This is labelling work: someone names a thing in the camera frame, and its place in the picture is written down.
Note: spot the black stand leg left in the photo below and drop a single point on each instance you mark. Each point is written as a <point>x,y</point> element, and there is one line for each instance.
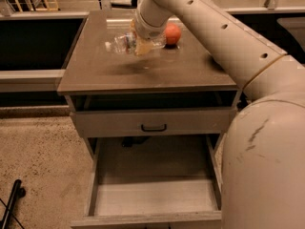
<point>17,192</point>

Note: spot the clear plastic water bottle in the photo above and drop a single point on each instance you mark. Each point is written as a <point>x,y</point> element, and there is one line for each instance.
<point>125,43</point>

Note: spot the open grey middle drawer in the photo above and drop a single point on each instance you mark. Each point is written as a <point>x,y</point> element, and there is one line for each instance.
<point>157,182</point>

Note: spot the red apple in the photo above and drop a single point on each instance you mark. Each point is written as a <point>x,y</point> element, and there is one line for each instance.
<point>172,33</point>

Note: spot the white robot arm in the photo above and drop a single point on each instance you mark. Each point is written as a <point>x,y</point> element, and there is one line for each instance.
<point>263,159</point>

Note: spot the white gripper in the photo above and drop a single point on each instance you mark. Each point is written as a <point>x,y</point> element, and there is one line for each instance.
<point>149,31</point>

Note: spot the grey top drawer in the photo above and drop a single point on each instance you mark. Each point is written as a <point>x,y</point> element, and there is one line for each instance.
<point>152,122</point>

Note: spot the grey drawer cabinet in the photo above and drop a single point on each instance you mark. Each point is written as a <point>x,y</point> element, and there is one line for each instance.
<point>183,77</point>

